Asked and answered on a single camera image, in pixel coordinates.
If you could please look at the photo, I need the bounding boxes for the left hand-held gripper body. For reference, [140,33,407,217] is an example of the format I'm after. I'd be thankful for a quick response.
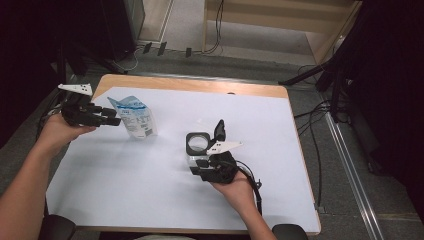
[57,83,103,128]

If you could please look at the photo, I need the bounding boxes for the metal floor rail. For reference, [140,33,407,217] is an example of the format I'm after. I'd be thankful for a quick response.
[319,94,385,240]
[0,74,80,232]

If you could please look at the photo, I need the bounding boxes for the white floor cable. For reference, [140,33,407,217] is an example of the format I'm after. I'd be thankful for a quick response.
[112,45,145,73]

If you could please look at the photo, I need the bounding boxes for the black hanging cable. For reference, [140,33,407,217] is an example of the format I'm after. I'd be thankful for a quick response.
[202,0,225,55]

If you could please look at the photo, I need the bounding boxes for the black metal stand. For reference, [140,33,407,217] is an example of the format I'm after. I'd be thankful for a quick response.
[54,41,88,107]
[278,49,355,124]

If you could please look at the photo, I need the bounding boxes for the person's left hand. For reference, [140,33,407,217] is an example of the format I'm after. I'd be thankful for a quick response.
[35,113,98,158]

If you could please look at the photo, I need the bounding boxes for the hand-held gripper cable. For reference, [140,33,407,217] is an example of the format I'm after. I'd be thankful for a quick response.
[35,98,66,143]
[233,159,264,216]

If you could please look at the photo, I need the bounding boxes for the black floor cables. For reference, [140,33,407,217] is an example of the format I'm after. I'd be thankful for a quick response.
[293,64,335,210]

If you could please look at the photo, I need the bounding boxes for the person's right hand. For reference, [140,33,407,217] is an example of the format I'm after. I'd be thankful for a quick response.
[210,171,258,216]

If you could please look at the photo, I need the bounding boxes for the right hand-held gripper cable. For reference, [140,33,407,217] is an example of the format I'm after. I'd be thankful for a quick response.
[233,159,264,216]

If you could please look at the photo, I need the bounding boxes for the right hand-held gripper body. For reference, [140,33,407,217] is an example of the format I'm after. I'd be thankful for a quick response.
[199,140,243,185]

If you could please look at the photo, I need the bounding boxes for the blue and white refill pouch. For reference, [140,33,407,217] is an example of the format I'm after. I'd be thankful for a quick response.
[107,95,158,140]

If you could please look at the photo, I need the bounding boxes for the left hand-held gripper cable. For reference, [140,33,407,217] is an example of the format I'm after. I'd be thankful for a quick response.
[35,98,66,143]

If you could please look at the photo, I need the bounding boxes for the white table mat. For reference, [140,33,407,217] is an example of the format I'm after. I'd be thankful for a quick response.
[45,87,322,234]

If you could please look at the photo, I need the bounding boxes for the light wooden shelf unit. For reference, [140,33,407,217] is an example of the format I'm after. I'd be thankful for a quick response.
[201,0,364,66]

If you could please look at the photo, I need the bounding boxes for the person's light trousers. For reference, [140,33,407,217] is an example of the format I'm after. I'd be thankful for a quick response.
[134,234,197,240]

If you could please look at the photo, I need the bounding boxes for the dark grey cabinet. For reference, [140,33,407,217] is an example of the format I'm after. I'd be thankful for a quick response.
[99,0,146,63]

